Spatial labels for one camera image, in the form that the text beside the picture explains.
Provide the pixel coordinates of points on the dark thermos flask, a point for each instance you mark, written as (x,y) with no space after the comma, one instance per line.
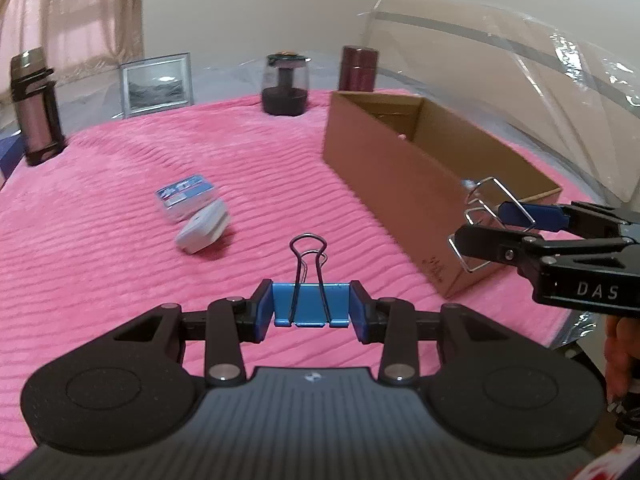
(36,110)

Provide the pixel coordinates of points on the blue book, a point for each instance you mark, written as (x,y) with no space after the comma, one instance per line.
(7,160)

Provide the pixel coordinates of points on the person's right hand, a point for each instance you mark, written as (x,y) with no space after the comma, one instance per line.
(617,355)

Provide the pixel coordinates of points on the pink ribbed blanket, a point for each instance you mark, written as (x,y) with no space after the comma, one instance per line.
(125,260)

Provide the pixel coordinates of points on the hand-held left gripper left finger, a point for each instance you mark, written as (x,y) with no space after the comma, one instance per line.
(262,310)

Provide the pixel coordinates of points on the clear plastic sheet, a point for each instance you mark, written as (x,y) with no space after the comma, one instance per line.
(500,60)

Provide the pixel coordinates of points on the white plug adapter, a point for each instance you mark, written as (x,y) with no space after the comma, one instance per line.
(202,230)

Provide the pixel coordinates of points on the red white printed item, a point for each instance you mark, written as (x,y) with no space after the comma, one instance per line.
(610,465)

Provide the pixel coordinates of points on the beige curtain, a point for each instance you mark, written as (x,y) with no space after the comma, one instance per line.
(75,10)

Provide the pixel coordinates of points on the blue binder clip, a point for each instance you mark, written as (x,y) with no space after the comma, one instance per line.
(285,305)

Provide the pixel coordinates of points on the brown cardboard box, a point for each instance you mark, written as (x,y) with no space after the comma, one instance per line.
(390,185)

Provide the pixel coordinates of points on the maroon canister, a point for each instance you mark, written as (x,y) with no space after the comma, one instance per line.
(357,70)

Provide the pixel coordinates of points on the blue card box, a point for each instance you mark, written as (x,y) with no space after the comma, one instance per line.
(187,195)

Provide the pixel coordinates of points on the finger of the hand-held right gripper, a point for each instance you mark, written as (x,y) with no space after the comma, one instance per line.
(485,240)
(535,216)

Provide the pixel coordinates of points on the silver picture frame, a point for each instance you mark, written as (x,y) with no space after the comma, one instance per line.
(157,85)

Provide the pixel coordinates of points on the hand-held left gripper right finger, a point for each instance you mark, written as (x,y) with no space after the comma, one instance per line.
(359,310)

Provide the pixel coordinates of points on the dark glass jar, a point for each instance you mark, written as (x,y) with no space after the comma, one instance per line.
(285,87)

